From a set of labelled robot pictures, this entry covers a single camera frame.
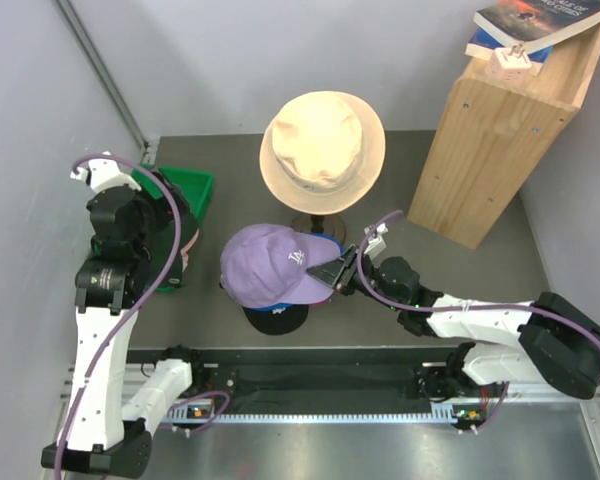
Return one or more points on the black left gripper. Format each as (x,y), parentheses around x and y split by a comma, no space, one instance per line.
(162,206)

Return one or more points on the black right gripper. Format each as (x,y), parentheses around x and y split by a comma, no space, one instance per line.
(336,272)

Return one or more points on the blue baseball cap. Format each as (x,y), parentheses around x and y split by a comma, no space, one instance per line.
(281,278)

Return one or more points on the pink brim cap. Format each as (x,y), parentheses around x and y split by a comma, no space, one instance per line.
(189,245)

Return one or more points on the black baseball cap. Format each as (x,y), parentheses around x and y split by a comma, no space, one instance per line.
(277,320)

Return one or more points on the lavender baseball cap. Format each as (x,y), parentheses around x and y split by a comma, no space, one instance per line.
(238,260)

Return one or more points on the magenta baseball cap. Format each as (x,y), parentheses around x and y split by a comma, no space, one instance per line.
(326,301)

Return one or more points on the dark green baseball cap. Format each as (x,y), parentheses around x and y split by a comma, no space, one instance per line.
(160,248)

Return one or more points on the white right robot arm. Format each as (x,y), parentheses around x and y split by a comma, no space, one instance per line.
(546,341)

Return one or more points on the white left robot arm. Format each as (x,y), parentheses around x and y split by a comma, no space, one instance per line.
(140,244)

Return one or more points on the dark wooden hat stand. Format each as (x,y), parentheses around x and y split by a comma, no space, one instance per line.
(331,225)

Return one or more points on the green plastic tray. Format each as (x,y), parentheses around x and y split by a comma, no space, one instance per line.
(197,187)

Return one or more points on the cream bucket hat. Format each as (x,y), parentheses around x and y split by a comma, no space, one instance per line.
(322,152)

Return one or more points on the tall wooden shelf box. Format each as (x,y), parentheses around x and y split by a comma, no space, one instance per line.
(492,135)

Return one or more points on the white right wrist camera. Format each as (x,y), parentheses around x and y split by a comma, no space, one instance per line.
(375,243)

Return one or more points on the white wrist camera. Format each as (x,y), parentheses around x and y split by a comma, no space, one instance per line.
(101,174)
(375,243)

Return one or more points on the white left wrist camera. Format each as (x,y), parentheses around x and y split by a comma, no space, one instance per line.
(101,174)

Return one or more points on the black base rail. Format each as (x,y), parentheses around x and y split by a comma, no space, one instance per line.
(411,373)

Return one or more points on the grey cable duct strip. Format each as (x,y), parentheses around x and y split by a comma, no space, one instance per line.
(438,414)

